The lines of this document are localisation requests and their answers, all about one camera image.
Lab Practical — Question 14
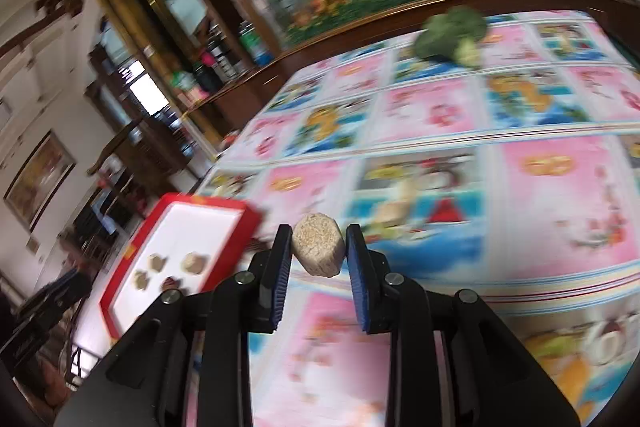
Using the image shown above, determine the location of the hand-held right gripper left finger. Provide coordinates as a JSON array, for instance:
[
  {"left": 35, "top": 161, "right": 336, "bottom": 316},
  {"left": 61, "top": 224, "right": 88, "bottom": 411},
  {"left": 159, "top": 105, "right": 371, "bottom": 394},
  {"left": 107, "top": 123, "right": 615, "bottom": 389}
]
[{"left": 54, "top": 223, "right": 293, "bottom": 427}]

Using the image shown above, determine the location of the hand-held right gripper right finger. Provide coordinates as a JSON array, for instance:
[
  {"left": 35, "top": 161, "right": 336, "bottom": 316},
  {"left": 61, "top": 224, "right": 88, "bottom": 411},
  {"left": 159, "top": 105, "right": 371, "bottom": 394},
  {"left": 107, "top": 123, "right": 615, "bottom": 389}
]
[{"left": 346, "top": 223, "right": 581, "bottom": 427}]

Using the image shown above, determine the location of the large beige rice cake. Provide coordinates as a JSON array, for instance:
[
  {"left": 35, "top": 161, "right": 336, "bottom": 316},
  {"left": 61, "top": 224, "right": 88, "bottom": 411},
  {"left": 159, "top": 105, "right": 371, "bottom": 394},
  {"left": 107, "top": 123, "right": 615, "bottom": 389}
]
[{"left": 291, "top": 213, "right": 347, "bottom": 279}]

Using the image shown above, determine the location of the red tray with white inside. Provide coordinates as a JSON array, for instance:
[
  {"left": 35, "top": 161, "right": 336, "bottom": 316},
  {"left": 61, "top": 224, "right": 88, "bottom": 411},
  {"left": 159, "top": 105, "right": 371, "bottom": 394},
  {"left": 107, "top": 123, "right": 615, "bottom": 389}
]
[{"left": 99, "top": 193, "right": 263, "bottom": 340}]

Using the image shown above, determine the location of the wooden chair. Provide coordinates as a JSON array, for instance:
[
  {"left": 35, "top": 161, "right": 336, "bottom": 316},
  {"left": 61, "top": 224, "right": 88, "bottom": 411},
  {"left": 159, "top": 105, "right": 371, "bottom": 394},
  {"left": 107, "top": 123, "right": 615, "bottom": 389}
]
[{"left": 86, "top": 119, "right": 193, "bottom": 190}]

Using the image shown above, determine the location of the printed fruit tablecloth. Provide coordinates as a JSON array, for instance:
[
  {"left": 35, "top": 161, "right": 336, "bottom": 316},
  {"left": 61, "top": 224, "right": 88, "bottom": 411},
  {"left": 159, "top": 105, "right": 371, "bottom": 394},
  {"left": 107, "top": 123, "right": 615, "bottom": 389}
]
[{"left": 185, "top": 9, "right": 640, "bottom": 427}]

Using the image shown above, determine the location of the green label bottle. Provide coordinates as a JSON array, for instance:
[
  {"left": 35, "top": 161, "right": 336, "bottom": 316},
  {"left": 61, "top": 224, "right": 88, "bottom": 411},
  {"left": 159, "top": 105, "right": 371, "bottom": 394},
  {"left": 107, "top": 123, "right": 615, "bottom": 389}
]
[{"left": 237, "top": 21, "right": 269, "bottom": 68}]

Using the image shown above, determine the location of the green broccoli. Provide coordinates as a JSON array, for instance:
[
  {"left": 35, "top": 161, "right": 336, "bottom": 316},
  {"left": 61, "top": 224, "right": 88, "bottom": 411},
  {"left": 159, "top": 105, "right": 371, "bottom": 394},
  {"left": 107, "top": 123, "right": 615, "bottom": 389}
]
[{"left": 412, "top": 6, "right": 488, "bottom": 70}]

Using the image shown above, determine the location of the wooden display cabinet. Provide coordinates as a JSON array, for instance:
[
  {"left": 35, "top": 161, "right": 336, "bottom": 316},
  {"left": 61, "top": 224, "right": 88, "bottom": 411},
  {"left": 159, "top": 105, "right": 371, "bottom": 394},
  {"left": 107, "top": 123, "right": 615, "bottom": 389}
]
[{"left": 94, "top": 0, "right": 283, "bottom": 145}]

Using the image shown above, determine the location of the framed wall painting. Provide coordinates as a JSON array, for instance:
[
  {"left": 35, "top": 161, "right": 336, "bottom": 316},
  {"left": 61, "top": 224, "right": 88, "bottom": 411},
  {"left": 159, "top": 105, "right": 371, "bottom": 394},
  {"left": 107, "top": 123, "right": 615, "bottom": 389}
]
[{"left": 4, "top": 130, "right": 77, "bottom": 233}]

